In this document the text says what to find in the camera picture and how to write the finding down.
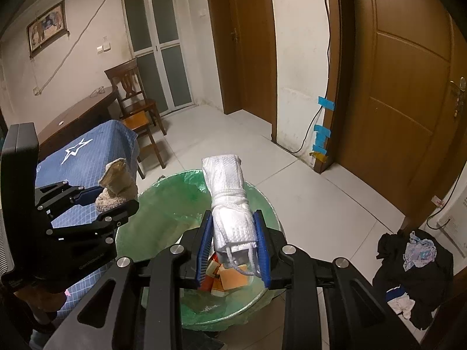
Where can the framed wall picture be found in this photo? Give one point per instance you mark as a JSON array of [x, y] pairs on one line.
[[46, 29]]

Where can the wooden chair with orange seat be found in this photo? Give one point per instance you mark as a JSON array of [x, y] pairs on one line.
[[137, 120]]

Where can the frosted glass door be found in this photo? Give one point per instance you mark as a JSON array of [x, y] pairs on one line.
[[157, 43]]

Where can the blue star tablecloth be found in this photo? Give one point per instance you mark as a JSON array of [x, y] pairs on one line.
[[91, 142]]

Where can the orange carton box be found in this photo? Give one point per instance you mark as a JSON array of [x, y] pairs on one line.
[[212, 269]]

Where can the person's left hand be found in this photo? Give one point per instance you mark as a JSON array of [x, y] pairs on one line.
[[40, 295]]

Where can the white wall socket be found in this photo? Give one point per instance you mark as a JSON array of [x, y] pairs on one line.
[[448, 222]]

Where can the yellow sponge block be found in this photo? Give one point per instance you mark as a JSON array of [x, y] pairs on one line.
[[235, 280]]

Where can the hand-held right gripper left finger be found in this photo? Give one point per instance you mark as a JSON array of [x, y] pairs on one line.
[[206, 248]]

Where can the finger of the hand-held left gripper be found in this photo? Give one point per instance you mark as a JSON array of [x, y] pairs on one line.
[[109, 218], [85, 195]]

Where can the dark wooden desk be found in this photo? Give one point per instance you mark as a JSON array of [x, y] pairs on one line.
[[80, 111]]

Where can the dark wooden chair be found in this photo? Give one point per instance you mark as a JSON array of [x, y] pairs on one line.
[[126, 80]]

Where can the pile of dark clothes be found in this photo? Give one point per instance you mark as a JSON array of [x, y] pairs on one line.
[[419, 280]]

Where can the yellow tape strip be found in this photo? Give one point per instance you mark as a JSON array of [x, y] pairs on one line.
[[319, 156]]

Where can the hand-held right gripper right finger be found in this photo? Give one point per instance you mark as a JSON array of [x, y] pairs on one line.
[[261, 248]]

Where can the white light switch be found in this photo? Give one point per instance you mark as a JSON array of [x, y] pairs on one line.
[[103, 47]]

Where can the white cloth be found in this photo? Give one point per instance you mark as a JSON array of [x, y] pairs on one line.
[[230, 207]]

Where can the blue tape strip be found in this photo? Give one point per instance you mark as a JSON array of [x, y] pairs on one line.
[[325, 103], [321, 138]]

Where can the panelled wooden door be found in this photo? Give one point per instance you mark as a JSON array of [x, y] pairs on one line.
[[401, 80]]

